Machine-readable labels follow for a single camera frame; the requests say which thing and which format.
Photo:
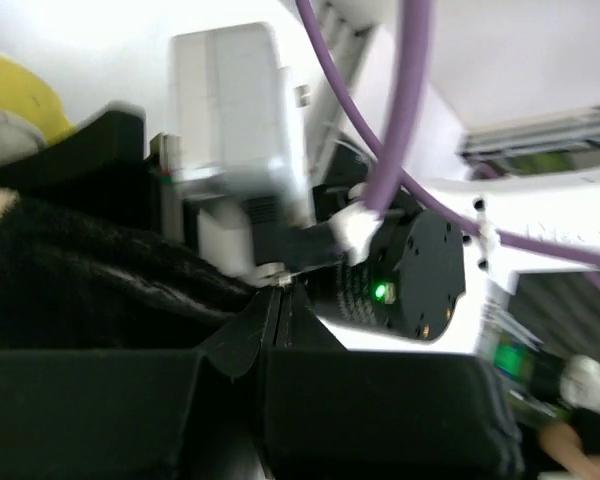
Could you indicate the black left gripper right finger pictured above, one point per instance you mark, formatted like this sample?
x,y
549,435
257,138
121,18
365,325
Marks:
x,y
331,413

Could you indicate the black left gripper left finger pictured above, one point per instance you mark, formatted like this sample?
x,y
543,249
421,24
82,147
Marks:
x,y
135,414

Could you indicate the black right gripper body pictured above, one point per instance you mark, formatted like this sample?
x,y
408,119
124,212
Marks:
x,y
102,170

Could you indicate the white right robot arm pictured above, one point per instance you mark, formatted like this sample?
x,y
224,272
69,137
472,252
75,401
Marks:
x,y
387,255

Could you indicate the cream pillow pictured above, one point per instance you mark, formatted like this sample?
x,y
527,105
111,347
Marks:
x,y
32,116

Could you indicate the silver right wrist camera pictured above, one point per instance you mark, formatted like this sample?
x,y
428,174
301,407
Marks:
x,y
237,175

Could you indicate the black floral pillowcase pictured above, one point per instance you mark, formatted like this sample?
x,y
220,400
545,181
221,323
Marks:
x,y
70,281

